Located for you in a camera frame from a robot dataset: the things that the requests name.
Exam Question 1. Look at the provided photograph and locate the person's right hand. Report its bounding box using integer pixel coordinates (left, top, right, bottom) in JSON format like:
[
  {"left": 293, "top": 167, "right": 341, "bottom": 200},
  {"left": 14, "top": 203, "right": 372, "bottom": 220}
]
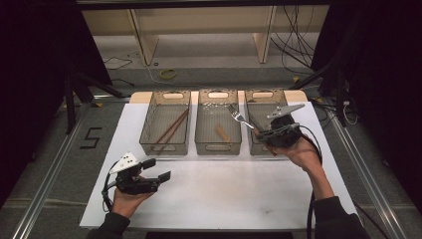
[{"left": 280, "top": 135, "right": 322, "bottom": 173}]

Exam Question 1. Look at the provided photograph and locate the brown wooden chopstick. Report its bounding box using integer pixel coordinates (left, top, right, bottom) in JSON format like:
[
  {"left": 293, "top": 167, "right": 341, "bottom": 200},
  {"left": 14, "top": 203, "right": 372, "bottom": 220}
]
[
  {"left": 158, "top": 113, "right": 190, "bottom": 154},
  {"left": 154, "top": 109, "right": 189, "bottom": 144}
]

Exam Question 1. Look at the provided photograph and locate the right hand-held gripper cable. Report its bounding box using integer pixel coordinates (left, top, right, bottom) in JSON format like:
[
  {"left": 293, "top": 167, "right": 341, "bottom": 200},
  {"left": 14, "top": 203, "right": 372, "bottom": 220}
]
[{"left": 298, "top": 123, "right": 323, "bottom": 239}]

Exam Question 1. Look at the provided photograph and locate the black curtain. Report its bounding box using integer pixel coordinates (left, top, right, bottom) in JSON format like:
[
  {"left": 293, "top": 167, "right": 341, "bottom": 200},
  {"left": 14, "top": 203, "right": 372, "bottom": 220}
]
[
  {"left": 0, "top": 0, "right": 112, "bottom": 207},
  {"left": 312, "top": 0, "right": 422, "bottom": 207}
]

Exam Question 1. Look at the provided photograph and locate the smoky transparent plastic bin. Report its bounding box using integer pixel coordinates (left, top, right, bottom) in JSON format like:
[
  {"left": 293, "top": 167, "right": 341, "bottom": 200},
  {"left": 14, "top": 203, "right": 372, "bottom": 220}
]
[
  {"left": 194, "top": 89, "right": 242, "bottom": 156},
  {"left": 244, "top": 89, "right": 302, "bottom": 156},
  {"left": 138, "top": 90, "right": 192, "bottom": 156}
]

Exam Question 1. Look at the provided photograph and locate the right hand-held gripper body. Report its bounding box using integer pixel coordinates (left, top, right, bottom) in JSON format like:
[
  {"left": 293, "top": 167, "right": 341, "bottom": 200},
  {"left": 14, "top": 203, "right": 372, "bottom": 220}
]
[{"left": 257, "top": 104, "right": 306, "bottom": 149}]

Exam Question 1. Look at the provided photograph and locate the yellow tape roll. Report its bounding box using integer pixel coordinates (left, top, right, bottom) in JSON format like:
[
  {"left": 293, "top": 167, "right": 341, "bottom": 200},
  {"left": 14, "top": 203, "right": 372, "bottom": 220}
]
[{"left": 159, "top": 68, "right": 178, "bottom": 81}]

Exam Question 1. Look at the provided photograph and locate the fork with light wooden handle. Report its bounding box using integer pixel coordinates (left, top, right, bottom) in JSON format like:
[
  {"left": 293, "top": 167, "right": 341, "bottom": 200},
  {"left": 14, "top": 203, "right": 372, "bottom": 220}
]
[{"left": 228, "top": 104, "right": 277, "bottom": 157}]

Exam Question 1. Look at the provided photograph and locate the person's left hand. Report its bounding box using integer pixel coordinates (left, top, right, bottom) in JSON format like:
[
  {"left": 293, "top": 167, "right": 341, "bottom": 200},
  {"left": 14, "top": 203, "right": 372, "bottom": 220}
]
[{"left": 110, "top": 189, "right": 155, "bottom": 219}]

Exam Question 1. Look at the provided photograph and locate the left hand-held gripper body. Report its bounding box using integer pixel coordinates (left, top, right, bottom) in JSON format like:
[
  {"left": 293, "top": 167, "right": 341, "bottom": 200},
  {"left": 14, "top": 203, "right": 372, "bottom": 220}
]
[{"left": 109, "top": 152, "right": 160, "bottom": 196}]

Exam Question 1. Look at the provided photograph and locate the left hand-held gripper cable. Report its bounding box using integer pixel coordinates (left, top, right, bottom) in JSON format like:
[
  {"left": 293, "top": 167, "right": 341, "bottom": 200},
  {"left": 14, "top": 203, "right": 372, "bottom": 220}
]
[{"left": 101, "top": 162, "right": 120, "bottom": 212}]

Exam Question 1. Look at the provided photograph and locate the black metal stand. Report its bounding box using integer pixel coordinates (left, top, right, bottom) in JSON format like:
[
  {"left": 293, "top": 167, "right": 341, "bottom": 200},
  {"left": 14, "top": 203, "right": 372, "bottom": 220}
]
[
  {"left": 290, "top": 59, "right": 349, "bottom": 127},
  {"left": 64, "top": 71, "right": 124, "bottom": 134}
]

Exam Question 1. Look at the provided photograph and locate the thin black floor cable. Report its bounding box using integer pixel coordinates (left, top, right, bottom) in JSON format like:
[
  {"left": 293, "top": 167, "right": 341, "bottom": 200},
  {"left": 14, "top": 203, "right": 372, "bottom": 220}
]
[{"left": 103, "top": 56, "right": 133, "bottom": 71}]

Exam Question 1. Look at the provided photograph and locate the wooden-handled utensil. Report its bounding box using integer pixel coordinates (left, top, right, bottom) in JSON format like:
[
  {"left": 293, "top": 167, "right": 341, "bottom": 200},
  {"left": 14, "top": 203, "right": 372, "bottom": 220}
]
[{"left": 214, "top": 123, "right": 231, "bottom": 143}]

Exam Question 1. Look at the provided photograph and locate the light wooden shelf unit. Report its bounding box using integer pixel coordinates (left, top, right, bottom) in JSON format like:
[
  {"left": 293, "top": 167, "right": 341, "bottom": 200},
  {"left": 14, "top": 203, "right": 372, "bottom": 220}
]
[{"left": 81, "top": 4, "right": 330, "bottom": 67}]

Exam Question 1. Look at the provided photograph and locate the aluminium floor rail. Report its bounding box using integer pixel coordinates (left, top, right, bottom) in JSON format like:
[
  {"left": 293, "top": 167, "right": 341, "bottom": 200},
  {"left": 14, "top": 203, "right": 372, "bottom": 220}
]
[
  {"left": 11, "top": 103, "right": 96, "bottom": 239},
  {"left": 326, "top": 109, "right": 407, "bottom": 239}
]

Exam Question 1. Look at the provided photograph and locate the bundle of black cables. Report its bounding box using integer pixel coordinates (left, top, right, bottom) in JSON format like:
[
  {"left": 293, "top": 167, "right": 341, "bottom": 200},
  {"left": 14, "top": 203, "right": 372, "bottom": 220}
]
[{"left": 270, "top": 4, "right": 317, "bottom": 76}]

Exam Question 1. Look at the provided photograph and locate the thin white floor cable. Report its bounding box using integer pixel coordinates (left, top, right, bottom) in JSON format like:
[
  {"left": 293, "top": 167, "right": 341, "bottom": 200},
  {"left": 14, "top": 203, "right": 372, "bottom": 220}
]
[{"left": 143, "top": 62, "right": 167, "bottom": 85}]

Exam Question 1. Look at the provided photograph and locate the hand-held gripper cable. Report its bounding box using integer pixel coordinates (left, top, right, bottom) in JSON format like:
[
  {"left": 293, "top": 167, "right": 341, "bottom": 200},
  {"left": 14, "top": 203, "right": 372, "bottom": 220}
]
[
  {"left": 101, "top": 162, "right": 120, "bottom": 212},
  {"left": 298, "top": 123, "right": 323, "bottom": 239}
]

